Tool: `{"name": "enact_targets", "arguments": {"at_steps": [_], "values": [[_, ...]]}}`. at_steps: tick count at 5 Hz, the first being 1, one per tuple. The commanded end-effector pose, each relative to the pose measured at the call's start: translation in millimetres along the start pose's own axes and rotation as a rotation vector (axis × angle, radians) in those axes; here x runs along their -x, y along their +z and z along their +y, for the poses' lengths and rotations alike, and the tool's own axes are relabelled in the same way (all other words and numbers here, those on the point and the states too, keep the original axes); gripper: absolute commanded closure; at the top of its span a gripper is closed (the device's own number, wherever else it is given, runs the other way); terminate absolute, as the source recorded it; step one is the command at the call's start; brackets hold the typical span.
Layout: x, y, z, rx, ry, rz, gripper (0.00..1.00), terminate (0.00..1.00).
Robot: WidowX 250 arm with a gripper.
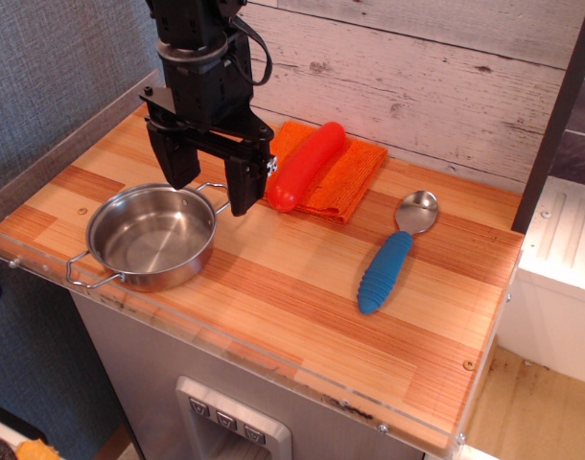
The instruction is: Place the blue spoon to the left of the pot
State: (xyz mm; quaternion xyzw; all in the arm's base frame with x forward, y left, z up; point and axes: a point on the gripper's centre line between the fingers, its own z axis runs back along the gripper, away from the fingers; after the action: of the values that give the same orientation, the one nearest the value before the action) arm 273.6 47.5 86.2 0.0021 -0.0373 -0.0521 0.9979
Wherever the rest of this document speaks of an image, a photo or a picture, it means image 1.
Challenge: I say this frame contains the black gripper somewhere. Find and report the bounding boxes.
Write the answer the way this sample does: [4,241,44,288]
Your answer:
[142,45,273,217]

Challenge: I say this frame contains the blue handled metal spoon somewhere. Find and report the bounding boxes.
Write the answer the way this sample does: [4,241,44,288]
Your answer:
[357,191,438,314]

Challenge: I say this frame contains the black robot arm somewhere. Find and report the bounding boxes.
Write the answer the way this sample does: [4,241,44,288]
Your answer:
[141,1,276,217]

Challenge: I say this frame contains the stainless steel pot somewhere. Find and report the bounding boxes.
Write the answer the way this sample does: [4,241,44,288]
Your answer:
[66,182,230,292]

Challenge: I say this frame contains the red plastic sausage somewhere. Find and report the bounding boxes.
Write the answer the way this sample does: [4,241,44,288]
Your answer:
[267,122,346,213]

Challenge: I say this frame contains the orange folded cloth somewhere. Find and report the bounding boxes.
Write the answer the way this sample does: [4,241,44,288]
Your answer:
[266,121,387,223]

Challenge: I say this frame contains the clear acrylic edge guard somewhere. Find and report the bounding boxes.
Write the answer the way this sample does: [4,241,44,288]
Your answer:
[0,227,524,454]

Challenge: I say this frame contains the grey toy fridge cabinet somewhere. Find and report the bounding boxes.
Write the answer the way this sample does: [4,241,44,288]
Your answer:
[72,294,424,459]

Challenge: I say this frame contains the yellow object at corner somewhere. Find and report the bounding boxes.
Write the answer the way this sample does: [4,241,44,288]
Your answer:
[15,439,61,460]

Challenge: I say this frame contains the white toy sink unit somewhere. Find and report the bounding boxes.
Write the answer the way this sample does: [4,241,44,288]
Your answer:
[497,177,585,382]

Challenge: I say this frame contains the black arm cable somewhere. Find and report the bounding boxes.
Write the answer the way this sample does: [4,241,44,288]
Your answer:
[229,14,274,87]

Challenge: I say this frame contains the dark right shelf post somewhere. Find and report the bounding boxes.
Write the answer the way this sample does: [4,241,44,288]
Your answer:
[511,16,585,234]

